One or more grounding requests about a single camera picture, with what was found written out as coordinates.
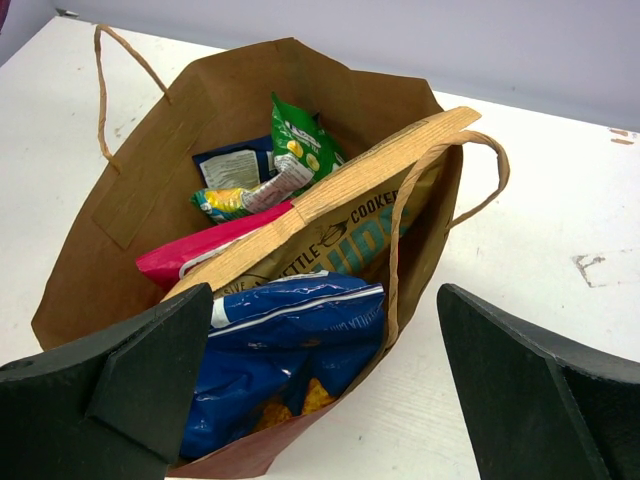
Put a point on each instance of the brown kraft snack bag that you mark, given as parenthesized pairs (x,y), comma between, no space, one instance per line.
(346,222)

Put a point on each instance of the large blue chip bag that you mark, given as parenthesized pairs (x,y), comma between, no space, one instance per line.
(281,350)

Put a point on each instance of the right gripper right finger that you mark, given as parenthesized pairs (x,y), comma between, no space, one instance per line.
(538,405)

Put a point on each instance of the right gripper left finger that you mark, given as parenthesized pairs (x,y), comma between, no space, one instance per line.
(111,405)

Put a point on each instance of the small blue snack bag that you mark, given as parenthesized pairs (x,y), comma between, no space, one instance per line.
(246,164)

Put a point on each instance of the pink snack bag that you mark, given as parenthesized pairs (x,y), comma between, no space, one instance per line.
(168,264)

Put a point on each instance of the red paper bag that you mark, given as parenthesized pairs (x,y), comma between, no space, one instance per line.
(140,200)

